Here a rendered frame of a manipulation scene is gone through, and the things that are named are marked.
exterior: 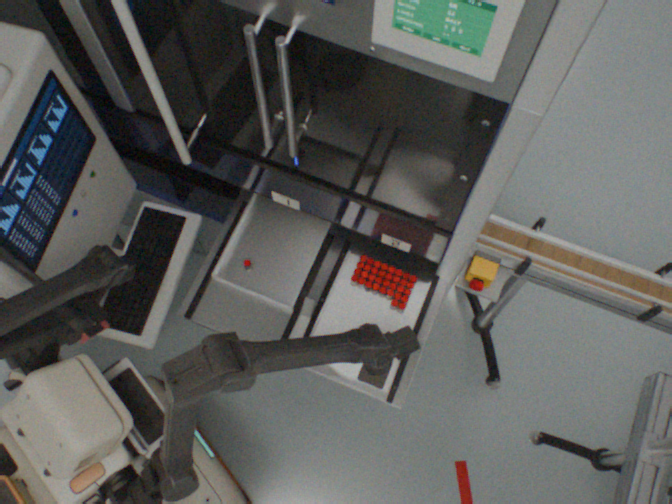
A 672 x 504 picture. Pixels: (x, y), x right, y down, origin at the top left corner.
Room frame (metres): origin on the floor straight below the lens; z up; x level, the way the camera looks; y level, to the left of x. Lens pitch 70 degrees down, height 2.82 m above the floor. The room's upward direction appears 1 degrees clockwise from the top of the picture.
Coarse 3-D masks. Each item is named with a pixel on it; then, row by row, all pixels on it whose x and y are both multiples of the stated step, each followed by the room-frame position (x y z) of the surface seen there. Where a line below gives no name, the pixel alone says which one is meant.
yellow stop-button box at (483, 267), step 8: (480, 256) 0.67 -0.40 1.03; (488, 256) 0.67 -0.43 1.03; (472, 264) 0.64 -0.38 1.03; (480, 264) 0.64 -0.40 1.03; (488, 264) 0.64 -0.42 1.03; (496, 264) 0.64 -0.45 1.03; (472, 272) 0.62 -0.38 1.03; (480, 272) 0.62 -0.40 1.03; (488, 272) 0.62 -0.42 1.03; (480, 280) 0.60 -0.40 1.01; (488, 280) 0.60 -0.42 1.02
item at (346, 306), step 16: (352, 256) 0.72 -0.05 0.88; (352, 272) 0.67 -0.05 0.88; (336, 288) 0.62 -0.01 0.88; (352, 288) 0.62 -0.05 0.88; (416, 288) 0.62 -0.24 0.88; (336, 304) 0.57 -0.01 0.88; (352, 304) 0.57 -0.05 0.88; (368, 304) 0.57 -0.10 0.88; (384, 304) 0.57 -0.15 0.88; (416, 304) 0.57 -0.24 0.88; (320, 320) 0.52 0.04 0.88; (336, 320) 0.52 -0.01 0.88; (352, 320) 0.52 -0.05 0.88; (368, 320) 0.52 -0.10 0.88; (384, 320) 0.52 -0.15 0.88; (400, 320) 0.52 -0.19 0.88; (336, 368) 0.38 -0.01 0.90; (352, 368) 0.38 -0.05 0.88; (384, 384) 0.33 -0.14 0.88
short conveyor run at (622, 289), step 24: (480, 240) 0.75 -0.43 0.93; (504, 240) 0.76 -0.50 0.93; (528, 240) 0.78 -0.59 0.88; (552, 240) 0.74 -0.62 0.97; (504, 264) 0.69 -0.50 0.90; (528, 264) 0.66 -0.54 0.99; (552, 264) 0.67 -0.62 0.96; (576, 264) 0.68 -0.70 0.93; (600, 264) 0.68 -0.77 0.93; (624, 264) 0.68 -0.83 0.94; (552, 288) 0.63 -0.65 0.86; (576, 288) 0.61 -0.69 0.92; (600, 288) 0.61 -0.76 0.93; (624, 288) 0.60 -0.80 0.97; (648, 288) 0.61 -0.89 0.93; (624, 312) 0.56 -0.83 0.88; (648, 312) 0.53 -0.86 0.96
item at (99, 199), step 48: (0, 48) 0.94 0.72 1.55; (48, 48) 0.97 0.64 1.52; (0, 96) 0.81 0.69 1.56; (48, 96) 0.89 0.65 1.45; (0, 144) 0.73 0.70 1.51; (48, 144) 0.81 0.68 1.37; (96, 144) 0.93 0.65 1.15; (0, 192) 0.65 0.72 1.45; (48, 192) 0.73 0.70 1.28; (96, 192) 0.84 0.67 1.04; (0, 240) 0.57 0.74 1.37; (48, 240) 0.64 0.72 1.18; (96, 240) 0.75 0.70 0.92; (0, 288) 0.53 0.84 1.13
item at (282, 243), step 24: (264, 216) 0.85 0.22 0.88; (288, 216) 0.85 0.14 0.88; (312, 216) 0.85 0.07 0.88; (240, 240) 0.77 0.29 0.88; (264, 240) 0.77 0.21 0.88; (288, 240) 0.77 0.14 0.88; (312, 240) 0.77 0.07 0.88; (216, 264) 0.68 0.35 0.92; (240, 264) 0.69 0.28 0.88; (264, 264) 0.69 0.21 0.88; (288, 264) 0.69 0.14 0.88; (312, 264) 0.68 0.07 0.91; (240, 288) 0.61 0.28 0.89; (264, 288) 0.61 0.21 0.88; (288, 288) 0.61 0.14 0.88
